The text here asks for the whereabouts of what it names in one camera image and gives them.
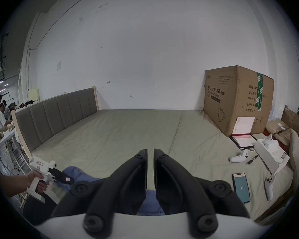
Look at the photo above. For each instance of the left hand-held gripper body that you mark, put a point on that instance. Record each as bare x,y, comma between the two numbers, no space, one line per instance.
41,167

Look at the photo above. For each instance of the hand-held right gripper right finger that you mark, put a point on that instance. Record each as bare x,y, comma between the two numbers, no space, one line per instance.
175,183

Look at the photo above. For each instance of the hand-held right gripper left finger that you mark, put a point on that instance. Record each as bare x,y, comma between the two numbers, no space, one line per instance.
125,183

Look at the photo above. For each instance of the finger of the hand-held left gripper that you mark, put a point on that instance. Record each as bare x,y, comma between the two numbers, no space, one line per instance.
63,178

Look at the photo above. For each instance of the blue garment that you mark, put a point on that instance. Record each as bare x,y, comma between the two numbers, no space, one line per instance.
84,177

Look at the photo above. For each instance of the person's left forearm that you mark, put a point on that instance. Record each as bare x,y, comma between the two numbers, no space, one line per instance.
13,187

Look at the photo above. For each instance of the person's left hand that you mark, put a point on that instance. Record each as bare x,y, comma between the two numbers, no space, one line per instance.
32,182

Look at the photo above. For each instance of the person's legs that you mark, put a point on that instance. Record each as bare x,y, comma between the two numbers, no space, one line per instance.
39,211

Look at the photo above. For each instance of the white table with clutter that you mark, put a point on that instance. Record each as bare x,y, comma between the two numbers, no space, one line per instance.
5,143

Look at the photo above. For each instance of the bed with beige sheet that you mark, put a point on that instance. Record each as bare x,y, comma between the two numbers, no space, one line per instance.
129,133

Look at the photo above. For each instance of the grey padded headboard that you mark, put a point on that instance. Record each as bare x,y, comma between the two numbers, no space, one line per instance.
54,118

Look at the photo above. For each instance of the smartphone with teal screen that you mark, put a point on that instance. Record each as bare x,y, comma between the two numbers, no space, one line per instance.
241,187

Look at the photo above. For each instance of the group of people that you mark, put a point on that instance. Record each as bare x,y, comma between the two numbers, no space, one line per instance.
0,113

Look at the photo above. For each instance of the small black pen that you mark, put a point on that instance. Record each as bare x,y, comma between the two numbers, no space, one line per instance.
252,159

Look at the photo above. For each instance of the open white and red box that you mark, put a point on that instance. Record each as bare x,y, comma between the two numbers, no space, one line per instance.
244,138

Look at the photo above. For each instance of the open white packaging box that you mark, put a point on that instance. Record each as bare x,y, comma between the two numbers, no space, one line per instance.
266,155

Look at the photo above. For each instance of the large brown printed carton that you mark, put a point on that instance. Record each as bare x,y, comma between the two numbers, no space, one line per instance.
226,96

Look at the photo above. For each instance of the white pillow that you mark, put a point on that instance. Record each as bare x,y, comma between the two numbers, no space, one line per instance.
297,155

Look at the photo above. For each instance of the small brown carton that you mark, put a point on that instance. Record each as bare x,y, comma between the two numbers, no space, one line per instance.
292,118

